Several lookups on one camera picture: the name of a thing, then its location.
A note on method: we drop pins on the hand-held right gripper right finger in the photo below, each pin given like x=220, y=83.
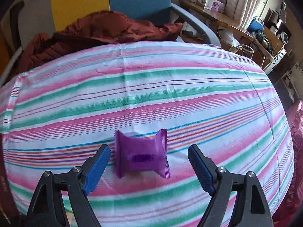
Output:
x=201, y=170

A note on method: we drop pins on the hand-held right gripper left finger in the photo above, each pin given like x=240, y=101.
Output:
x=97, y=170

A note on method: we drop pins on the purple snack packet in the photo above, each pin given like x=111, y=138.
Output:
x=142, y=156

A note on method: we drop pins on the striped pink green tablecloth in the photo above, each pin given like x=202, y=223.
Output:
x=165, y=94

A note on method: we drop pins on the dark pink patterned blanket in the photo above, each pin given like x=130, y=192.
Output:
x=297, y=146

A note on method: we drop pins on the white floral cabinet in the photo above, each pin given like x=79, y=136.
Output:
x=293, y=75

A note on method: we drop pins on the white plastic sack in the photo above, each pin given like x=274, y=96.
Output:
x=228, y=37

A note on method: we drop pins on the white chair armrest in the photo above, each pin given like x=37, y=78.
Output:
x=10, y=65

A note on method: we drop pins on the dark red jacket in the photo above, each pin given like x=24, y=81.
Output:
x=94, y=30

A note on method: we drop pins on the wooden desk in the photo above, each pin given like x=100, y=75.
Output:
x=224, y=21

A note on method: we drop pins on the blue round object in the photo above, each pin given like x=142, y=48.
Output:
x=256, y=24

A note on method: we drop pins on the silver stereo speaker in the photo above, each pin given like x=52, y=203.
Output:
x=285, y=36

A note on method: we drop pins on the pink purple box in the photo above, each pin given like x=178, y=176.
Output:
x=218, y=6

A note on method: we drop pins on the patterned beige curtain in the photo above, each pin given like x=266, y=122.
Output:
x=246, y=4

